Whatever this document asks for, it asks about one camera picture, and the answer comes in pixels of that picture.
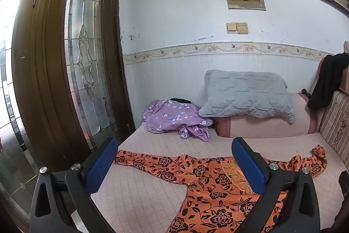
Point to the striped floral cushion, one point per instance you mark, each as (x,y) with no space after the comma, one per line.
(338,123)

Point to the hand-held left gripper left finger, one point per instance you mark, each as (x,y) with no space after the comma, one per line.
(102,164)

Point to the grey quilted pillow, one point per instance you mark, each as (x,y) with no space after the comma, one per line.
(245,96)

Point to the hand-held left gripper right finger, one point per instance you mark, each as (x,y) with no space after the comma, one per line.
(248,167)

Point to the small black cloth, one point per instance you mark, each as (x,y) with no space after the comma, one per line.
(180,100)

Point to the purple floral garment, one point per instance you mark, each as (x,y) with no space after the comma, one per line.
(169,115)

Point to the orange black floral garment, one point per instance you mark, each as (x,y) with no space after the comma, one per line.
(207,194)

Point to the yellowed light switch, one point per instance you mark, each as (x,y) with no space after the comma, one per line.
(242,28)
(231,27)

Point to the small black object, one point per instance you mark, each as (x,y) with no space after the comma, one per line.
(305,93)

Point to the wooden stained glass door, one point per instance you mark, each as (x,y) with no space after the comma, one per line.
(41,85)

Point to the pink quilted sofa bed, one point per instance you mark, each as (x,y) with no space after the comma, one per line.
(152,194)

